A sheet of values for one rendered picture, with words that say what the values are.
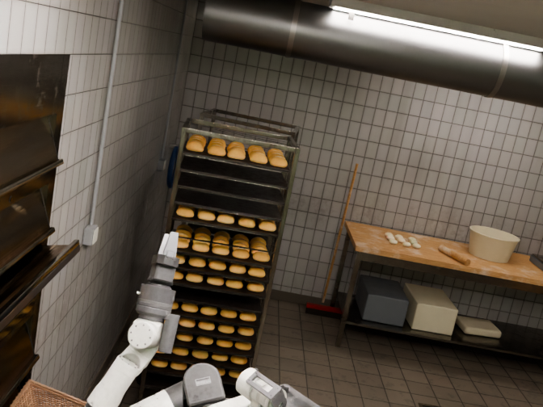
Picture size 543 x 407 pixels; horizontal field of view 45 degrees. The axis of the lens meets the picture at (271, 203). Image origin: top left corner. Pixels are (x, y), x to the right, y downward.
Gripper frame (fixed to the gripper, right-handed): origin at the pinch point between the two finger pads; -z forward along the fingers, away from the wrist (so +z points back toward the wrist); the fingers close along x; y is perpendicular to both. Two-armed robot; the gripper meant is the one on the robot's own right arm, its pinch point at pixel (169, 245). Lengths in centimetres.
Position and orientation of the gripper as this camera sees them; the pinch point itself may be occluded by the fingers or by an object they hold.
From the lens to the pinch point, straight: 167.4
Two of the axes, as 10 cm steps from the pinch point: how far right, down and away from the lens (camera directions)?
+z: -2.0, 9.6, -1.9
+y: -9.2, -2.5, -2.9
